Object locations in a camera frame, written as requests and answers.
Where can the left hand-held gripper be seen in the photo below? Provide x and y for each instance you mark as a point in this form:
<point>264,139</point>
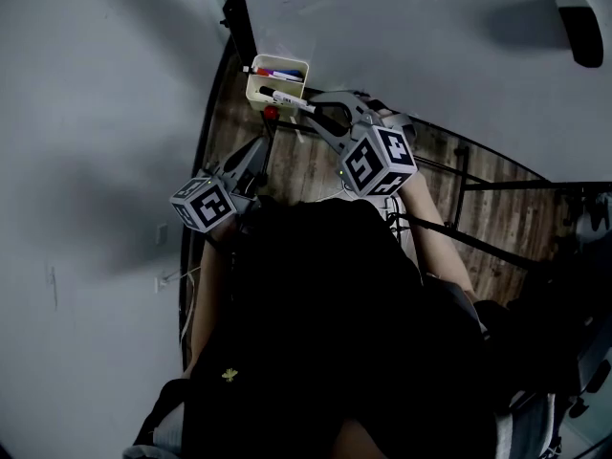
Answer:
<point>208,206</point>

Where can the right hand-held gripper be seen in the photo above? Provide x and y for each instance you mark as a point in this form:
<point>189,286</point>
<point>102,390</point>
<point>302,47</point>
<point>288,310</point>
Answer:
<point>378,160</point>

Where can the black and white marker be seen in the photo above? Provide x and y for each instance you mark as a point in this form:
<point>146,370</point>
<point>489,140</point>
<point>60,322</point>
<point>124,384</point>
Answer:
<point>287,98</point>

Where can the person's right forearm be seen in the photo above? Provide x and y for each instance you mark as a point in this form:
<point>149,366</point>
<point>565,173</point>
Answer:
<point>435,237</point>

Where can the person's left forearm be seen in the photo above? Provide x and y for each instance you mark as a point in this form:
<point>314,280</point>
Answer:
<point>210,294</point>

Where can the blue marker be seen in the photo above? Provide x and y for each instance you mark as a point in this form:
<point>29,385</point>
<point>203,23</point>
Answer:
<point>294,73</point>

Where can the purple marker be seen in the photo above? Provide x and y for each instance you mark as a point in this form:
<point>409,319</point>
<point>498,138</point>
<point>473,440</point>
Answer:
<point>276,73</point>

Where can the red-capped marker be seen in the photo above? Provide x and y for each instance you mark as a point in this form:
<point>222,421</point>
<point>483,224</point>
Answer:
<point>260,71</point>

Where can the black whiteboard eraser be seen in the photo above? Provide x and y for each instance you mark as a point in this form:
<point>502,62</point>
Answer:
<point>583,36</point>

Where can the white flat strip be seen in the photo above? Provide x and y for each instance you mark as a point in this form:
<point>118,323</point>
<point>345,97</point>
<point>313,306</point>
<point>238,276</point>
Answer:
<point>297,129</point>

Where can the red round magnet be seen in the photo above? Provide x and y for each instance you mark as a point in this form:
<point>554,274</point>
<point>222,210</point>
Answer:
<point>271,112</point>

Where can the white plastic tray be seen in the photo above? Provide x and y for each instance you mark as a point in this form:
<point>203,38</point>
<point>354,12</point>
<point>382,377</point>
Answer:
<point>252,97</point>

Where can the person's black shirt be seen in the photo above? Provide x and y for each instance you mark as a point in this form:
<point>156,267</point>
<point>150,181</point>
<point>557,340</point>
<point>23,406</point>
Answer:
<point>325,313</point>

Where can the black chair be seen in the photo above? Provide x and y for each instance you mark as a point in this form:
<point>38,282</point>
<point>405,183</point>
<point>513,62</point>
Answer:
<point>593,208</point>

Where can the white wall socket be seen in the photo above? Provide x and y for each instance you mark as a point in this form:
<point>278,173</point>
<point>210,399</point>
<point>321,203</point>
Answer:
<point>162,234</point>
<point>160,284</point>

